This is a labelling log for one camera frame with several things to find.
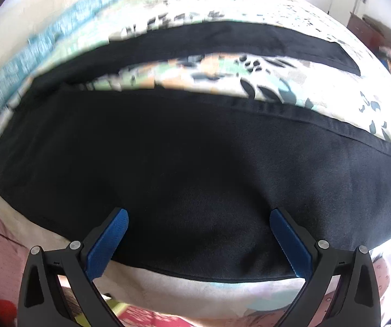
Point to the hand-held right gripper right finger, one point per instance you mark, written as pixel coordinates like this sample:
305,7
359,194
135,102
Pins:
290,242

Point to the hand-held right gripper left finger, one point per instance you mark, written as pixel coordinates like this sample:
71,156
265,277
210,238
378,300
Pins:
108,242

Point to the black pants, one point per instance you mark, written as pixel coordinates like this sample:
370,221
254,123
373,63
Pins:
182,160

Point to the green plastic stool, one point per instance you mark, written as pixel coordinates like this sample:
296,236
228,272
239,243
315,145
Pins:
113,303

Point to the red patterned rug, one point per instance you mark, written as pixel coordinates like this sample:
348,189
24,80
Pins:
141,316

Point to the pink dotted cloth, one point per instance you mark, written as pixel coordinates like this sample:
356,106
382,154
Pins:
1,238

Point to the floral leaf print bed sheet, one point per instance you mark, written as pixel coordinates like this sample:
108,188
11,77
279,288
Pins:
216,71

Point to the blue patterned cloth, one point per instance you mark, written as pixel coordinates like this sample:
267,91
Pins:
45,51

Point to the brown wooden cabinet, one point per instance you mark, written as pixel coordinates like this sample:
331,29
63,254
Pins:
362,30

